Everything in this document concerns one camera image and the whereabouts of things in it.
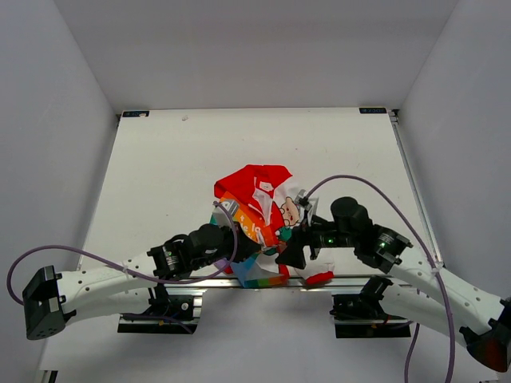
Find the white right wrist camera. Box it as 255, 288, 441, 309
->
294, 189, 319, 219

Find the blue label right corner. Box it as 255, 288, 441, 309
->
358, 107, 387, 114

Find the colourful cartoon children's jacket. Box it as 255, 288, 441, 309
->
213, 164, 335, 276

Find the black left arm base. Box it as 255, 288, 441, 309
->
121, 285, 195, 324

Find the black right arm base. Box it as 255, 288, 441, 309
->
330, 276, 406, 326

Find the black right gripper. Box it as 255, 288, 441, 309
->
275, 210, 357, 270

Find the blue label left corner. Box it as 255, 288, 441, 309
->
121, 110, 149, 118

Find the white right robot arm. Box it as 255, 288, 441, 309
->
276, 197, 510, 373

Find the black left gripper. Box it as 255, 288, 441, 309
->
192, 220, 260, 270

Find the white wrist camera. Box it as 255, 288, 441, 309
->
294, 189, 319, 219
220, 199, 240, 217

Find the aluminium table edge rail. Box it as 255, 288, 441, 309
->
73, 261, 452, 289

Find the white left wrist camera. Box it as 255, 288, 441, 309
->
220, 199, 240, 217

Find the aluminium right side rail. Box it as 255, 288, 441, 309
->
387, 109, 444, 263

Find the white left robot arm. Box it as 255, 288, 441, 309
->
22, 223, 260, 341

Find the blue label corner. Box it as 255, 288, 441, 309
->
358, 107, 387, 114
121, 110, 149, 118

